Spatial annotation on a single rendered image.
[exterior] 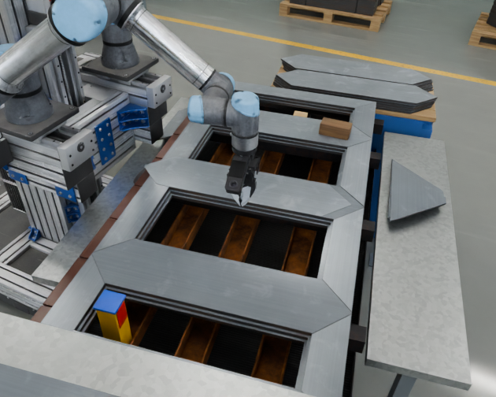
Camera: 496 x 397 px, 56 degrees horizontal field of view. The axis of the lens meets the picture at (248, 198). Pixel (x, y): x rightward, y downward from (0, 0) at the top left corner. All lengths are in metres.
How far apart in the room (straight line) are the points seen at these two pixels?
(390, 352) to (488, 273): 1.54
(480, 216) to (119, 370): 2.61
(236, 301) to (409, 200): 0.80
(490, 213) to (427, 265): 1.68
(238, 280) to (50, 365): 0.55
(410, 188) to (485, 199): 1.55
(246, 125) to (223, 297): 0.46
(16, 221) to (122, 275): 1.37
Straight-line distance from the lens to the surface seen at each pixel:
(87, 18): 1.25
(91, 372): 0.94
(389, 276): 1.52
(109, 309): 1.22
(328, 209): 1.55
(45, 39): 1.36
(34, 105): 1.68
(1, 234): 2.60
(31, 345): 1.00
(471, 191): 3.37
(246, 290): 1.28
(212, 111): 1.27
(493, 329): 2.57
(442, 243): 1.70
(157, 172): 1.69
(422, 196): 1.81
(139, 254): 1.39
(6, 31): 1.86
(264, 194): 1.58
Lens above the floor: 1.83
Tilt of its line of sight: 39 degrees down
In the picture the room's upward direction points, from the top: 2 degrees clockwise
